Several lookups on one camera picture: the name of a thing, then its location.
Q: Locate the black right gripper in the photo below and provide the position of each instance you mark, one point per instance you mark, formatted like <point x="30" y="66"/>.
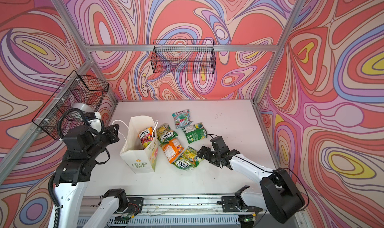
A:
<point x="206" y="156"/>

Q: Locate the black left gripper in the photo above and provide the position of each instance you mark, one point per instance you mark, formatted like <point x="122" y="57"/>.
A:
<point x="112" y="135"/>

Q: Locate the yellow-green fox's candy bag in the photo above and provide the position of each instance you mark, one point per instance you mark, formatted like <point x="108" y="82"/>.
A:
<point x="165" y="133"/>
<point x="188" y="160"/>

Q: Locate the white paper bag with flowers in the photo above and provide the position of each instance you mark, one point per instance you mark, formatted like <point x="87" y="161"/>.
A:
<point x="138" y="159"/>

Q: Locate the orange Fox's fruits candy bag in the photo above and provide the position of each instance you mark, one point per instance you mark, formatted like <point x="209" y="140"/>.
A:
<point x="146" y="137"/>

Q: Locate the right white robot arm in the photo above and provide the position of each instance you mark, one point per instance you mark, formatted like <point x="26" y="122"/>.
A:
<point x="279" y="194"/>

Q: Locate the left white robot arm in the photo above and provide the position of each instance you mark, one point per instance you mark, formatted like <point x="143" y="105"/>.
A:
<point x="68" y="184"/>

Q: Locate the green Fox's candy bag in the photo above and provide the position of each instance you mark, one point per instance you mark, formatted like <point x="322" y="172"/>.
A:
<point x="195" y="132"/>

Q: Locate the orange snack bag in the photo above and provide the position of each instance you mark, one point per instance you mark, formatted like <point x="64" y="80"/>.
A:
<point x="172" y="149"/>

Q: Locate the teal Fox's candy bag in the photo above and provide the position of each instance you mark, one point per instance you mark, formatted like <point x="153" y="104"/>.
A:
<point x="182" y="118"/>

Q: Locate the silver tape roll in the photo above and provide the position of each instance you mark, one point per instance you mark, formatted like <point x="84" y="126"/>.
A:
<point x="83" y="107"/>

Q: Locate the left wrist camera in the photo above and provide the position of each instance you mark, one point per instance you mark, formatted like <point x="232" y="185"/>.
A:
<point x="95" y="121"/>

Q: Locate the black wire basket left wall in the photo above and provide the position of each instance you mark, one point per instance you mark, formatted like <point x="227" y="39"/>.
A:
<point x="75" y="90"/>

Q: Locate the black wire basket wall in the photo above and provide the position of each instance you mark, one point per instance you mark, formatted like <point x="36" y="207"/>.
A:
<point x="75" y="90"/>
<point x="183" y="56"/>

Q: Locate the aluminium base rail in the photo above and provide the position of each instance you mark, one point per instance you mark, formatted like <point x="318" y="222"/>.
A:
<point x="196" y="211"/>

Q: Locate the black wire basket back wall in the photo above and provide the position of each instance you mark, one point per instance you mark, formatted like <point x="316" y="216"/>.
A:
<point x="183" y="56"/>

